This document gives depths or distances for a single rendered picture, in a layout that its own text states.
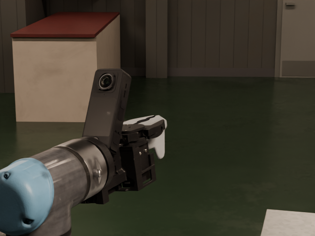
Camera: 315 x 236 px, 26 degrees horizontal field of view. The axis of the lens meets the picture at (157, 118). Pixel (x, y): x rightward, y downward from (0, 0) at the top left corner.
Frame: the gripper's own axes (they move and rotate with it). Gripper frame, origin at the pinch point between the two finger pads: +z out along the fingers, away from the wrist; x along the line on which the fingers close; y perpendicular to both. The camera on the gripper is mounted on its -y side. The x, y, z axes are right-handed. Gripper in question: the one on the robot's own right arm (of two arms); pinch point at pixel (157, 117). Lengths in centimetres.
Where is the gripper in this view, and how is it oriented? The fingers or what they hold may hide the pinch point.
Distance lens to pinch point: 102.9
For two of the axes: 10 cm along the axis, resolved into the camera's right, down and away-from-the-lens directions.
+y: 1.2, 9.8, 1.7
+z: 4.7, -2.0, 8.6
